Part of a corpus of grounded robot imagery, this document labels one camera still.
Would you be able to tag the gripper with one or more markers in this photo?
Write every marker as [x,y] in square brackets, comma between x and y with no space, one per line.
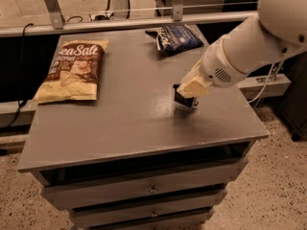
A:
[215,65]

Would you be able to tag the blue rxbar blueberry bar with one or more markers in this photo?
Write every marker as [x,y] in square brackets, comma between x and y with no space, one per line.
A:
[188,102]

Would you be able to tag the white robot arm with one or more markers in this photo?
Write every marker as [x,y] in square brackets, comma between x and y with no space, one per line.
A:
[277,32]

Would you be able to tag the blue chip bag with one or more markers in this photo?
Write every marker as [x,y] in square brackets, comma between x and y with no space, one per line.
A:
[175,39]

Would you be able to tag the sea salt chip bag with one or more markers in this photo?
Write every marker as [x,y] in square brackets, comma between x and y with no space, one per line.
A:
[74,74]

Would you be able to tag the grey drawer cabinet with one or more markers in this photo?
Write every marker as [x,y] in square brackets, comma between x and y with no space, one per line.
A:
[135,128]

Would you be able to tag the white power strip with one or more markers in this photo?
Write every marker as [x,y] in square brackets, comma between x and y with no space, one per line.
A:
[100,16]

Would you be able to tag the top grey drawer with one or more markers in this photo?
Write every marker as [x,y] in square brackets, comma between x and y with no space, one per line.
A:
[98,191]

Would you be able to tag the grey drawer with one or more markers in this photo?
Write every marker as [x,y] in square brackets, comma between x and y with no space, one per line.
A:
[148,207]
[169,220]
[98,191]

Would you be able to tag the middle grey drawer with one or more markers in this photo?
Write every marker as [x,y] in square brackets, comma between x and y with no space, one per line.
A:
[148,207]

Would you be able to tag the bottom grey drawer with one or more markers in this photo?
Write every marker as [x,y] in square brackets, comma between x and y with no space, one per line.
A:
[169,220]

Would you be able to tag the metal guard rail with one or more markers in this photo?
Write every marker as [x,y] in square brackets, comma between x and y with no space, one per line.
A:
[58,17]

